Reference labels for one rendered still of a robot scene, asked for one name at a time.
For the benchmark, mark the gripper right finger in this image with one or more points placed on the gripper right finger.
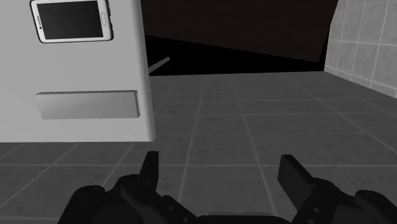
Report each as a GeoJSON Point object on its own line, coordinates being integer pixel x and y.
{"type": "Point", "coordinates": [313, 195]}

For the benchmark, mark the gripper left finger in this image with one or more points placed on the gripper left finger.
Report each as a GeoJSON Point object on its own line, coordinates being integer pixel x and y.
{"type": "Point", "coordinates": [136, 195]}

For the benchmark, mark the white smartphone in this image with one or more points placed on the white smartphone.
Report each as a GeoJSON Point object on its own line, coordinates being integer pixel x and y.
{"type": "Point", "coordinates": [72, 20]}

